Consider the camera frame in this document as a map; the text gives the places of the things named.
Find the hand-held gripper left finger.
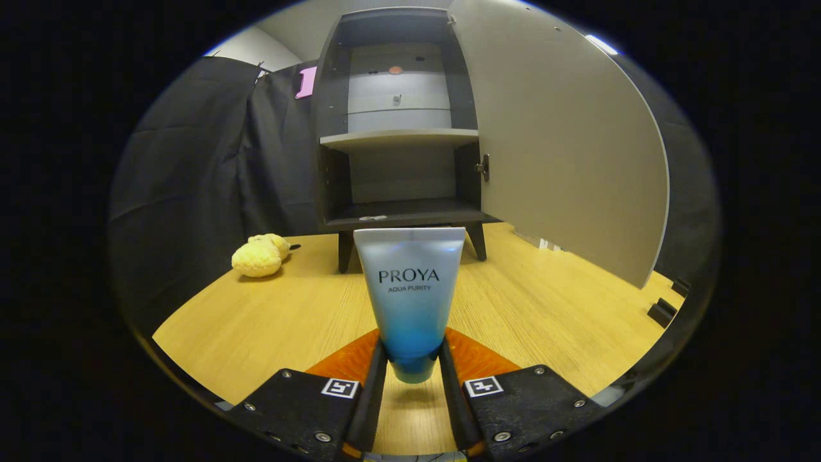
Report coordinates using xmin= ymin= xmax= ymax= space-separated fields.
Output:
xmin=226 ymin=329 xmax=389 ymax=461

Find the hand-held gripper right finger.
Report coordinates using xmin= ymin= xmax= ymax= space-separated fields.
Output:
xmin=438 ymin=327 xmax=609 ymax=460

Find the blue and white tube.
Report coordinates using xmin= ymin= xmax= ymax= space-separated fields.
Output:
xmin=353 ymin=227 xmax=467 ymax=384

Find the light grey cabinet door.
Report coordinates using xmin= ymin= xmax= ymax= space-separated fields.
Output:
xmin=447 ymin=0 xmax=671 ymax=289

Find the yellow bumpy soft toy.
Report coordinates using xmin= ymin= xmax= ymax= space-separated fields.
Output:
xmin=232 ymin=233 xmax=291 ymax=278

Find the dark grey cabinet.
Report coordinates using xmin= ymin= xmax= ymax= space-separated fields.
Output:
xmin=312 ymin=6 xmax=501 ymax=273

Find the black backdrop cloth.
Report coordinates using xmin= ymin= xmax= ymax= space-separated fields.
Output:
xmin=108 ymin=55 xmax=720 ymax=334

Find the ceiling light panel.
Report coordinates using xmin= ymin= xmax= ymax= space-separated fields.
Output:
xmin=585 ymin=34 xmax=620 ymax=56

